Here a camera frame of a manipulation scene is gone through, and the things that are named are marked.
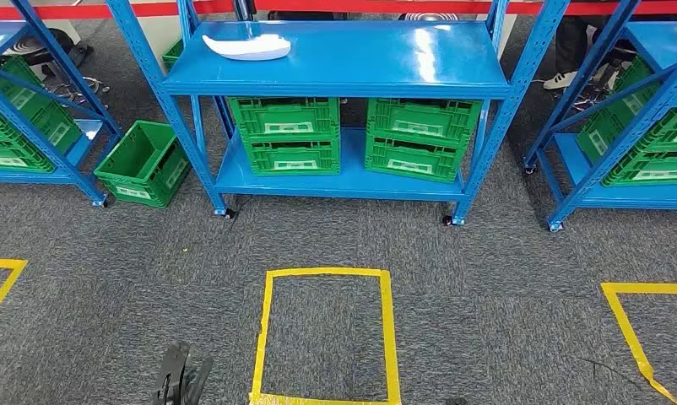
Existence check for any blue metal shelf rack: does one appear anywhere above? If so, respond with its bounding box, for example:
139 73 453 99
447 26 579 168
522 0 677 233
0 0 122 208
104 0 566 226

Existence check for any white curved plastic part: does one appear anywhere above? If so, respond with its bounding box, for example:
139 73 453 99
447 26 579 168
202 33 292 62

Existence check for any white table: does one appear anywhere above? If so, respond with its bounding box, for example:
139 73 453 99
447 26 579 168
148 15 184 60
494 13 518 60

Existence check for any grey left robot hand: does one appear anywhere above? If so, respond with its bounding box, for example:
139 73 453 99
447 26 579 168
152 342 214 405

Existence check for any red barrier belt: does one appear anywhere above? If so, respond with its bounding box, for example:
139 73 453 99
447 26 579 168
0 0 677 22

